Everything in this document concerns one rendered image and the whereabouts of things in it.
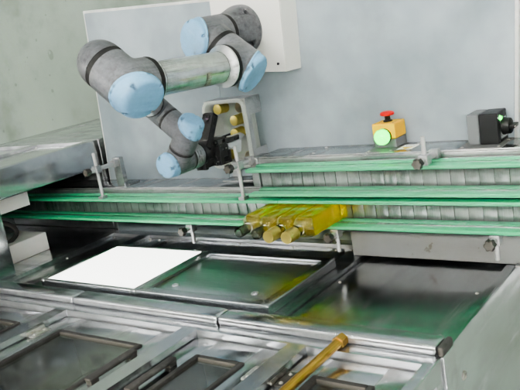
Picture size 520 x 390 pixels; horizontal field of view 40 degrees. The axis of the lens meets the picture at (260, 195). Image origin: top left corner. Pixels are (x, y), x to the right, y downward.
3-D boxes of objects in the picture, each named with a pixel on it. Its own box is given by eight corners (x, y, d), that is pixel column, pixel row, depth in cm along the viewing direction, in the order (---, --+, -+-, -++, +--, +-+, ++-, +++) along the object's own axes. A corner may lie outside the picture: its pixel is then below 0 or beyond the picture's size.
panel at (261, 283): (118, 251, 254) (42, 288, 227) (117, 244, 253) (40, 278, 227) (336, 267, 200) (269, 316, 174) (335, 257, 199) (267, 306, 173)
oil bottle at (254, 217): (282, 213, 219) (242, 236, 202) (280, 196, 217) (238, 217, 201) (298, 213, 215) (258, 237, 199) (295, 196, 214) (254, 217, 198)
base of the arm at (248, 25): (219, 9, 217) (196, 13, 210) (255, -1, 207) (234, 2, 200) (230, 58, 221) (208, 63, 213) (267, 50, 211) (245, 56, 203)
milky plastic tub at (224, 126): (228, 162, 242) (212, 169, 235) (216, 97, 237) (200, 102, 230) (269, 161, 232) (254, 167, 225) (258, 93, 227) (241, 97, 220)
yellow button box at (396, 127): (385, 142, 206) (374, 148, 200) (382, 118, 204) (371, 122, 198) (408, 141, 202) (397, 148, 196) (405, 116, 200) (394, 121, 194)
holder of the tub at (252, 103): (232, 176, 243) (218, 183, 237) (217, 97, 237) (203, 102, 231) (272, 176, 233) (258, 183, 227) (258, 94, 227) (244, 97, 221)
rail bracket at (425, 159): (429, 157, 186) (408, 170, 175) (426, 130, 184) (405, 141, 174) (444, 157, 183) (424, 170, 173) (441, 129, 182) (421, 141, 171)
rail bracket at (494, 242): (499, 248, 182) (482, 267, 171) (497, 224, 180) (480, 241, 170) (515, 249, 179) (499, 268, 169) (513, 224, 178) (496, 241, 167)
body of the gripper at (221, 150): (216, 161, 228) (191, 171, 218) (210, 135, 226) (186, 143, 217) (234, 160, 223) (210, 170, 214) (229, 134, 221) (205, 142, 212)
